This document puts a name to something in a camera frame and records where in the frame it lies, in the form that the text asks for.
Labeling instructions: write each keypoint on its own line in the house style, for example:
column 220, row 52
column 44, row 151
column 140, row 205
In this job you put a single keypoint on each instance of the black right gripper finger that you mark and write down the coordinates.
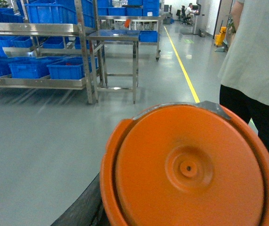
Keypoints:
column 87, row 210

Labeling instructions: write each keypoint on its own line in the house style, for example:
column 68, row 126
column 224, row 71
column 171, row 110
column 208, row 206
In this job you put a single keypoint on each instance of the orange 4680 cylinder cap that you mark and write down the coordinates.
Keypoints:
column 177, row 164

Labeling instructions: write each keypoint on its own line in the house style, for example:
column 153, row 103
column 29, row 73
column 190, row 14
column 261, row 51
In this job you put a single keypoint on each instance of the blue bin with red parts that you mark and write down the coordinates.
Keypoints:
column 67, row 69

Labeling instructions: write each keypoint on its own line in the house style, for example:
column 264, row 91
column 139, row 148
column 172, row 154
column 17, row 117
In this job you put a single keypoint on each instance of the steel shelf rack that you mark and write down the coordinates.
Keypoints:
column 22, row 39

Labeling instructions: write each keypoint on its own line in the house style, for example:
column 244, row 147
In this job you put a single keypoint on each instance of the blue bin middle lower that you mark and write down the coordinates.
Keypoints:
column 32, row 68

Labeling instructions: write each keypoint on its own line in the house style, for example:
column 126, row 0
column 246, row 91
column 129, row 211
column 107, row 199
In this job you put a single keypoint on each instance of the steel work table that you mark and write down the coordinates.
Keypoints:
column 118, row 57

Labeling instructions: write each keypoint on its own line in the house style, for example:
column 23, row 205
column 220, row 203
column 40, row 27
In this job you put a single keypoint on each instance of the blue bin on table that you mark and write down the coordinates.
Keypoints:
column 148, row 36

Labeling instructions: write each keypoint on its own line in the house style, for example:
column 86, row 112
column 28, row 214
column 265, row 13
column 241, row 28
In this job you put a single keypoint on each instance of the large blue upper bin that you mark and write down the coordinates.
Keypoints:
column 59, row 12

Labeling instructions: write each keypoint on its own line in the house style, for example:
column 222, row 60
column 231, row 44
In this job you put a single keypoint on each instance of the person in grey shirt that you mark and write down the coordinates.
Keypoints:
column 245, row 71

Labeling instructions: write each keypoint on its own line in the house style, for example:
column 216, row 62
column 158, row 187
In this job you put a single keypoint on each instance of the yellow mop bucket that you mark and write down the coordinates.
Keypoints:
column 219, row 38

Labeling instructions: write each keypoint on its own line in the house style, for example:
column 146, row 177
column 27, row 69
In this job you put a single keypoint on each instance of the seated person far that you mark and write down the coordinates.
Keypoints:
column 189, row 12

